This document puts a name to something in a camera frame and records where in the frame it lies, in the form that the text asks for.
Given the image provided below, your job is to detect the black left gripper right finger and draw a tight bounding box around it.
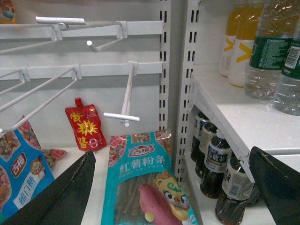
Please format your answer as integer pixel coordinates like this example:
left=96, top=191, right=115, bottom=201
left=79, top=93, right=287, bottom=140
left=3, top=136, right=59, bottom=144
left=249, top=146, right=300, bottom=225

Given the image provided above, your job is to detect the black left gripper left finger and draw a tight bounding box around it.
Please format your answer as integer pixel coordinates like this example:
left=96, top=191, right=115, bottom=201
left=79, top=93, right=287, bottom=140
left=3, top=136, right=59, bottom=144
left=2, top=150, right=96, bottom=225

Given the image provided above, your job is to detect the water bottle green label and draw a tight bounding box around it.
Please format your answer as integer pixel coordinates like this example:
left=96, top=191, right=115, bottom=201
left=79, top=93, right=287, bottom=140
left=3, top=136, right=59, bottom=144
left=244, top=0, right=300, bottom=100

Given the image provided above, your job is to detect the oolong tea bottle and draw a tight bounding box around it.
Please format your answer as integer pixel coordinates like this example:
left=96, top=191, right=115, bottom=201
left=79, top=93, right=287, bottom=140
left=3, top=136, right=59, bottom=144
left=200, top=129, right=232, bottom=199
left=215, top=157, right=254, bottom=225
left=195, top=122, right=218, bottom=178
left=190, top=111, right=210, bottom=162

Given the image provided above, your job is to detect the white shelf board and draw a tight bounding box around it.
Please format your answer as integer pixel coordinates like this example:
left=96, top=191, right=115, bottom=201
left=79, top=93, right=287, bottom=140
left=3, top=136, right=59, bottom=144
left=189, top=64, right=300, bottom=181

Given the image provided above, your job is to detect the water bottle on shelf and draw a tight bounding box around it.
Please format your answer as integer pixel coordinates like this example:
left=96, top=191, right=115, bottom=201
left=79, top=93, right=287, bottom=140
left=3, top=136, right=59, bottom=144
left=273, top=22, right=300, bottom=116

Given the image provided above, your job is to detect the oolong tea bottle front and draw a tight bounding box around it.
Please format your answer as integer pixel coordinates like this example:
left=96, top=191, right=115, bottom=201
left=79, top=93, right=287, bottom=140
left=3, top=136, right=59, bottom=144
left=215, top=157, right=254, bottom=225

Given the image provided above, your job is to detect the blue sugar bag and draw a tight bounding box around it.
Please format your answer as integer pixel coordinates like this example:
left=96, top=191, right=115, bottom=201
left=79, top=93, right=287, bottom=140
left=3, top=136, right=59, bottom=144
left=0, top=121, right=67, bottom=221

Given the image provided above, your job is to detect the red sauce pouch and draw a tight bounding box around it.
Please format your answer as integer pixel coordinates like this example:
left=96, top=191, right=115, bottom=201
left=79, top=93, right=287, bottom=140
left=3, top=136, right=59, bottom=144
left=65, top=97, right=107, bottom=152

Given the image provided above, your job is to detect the teal sweet potato noodle bag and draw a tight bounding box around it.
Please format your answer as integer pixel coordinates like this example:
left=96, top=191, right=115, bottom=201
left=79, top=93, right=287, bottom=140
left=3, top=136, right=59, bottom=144
left=101, top=129, right=198, bottom=225

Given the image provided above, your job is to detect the oolong tea bottle rear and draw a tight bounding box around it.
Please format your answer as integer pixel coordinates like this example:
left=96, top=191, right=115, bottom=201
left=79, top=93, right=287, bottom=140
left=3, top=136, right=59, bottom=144
left=190, top=111, right=210, bottom=162

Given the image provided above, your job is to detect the white long peg hook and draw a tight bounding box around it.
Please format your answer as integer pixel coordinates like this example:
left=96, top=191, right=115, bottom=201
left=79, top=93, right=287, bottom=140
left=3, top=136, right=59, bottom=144
left=0, top=66, right=82, bottom=133

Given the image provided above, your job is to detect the white peg hook lower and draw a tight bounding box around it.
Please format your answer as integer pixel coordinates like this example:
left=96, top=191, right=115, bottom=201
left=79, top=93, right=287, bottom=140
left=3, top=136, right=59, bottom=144
left=103, top=61, right=140, bottom=127

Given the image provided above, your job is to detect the yellow vitamin drink bottle rear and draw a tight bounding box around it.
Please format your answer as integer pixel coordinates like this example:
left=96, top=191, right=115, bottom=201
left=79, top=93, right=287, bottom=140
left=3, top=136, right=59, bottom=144
left=219, top=4, right=247, bottom=77

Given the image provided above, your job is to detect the yellow vitamin drink bottle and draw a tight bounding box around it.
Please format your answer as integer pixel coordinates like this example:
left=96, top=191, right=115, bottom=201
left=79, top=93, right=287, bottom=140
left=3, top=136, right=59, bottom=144
left=228, top=6, right=263, bottom=88
left=219, top=4, right=247, bottom=77

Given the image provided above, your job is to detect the white upper crossbar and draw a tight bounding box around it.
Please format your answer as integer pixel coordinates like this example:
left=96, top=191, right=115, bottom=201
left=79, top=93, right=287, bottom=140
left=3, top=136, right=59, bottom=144
left=0, top=21, right=164, bottom=40

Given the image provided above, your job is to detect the white peg hook upper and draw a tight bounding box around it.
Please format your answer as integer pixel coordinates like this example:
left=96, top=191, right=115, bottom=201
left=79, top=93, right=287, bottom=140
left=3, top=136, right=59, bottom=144
left=86, top=21, right=128, bottom=53

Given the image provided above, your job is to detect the white slotted upright post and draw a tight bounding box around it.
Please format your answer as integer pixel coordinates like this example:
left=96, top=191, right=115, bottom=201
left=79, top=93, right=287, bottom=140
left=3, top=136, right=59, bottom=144
left=158, top=0, right=200, bottom=182

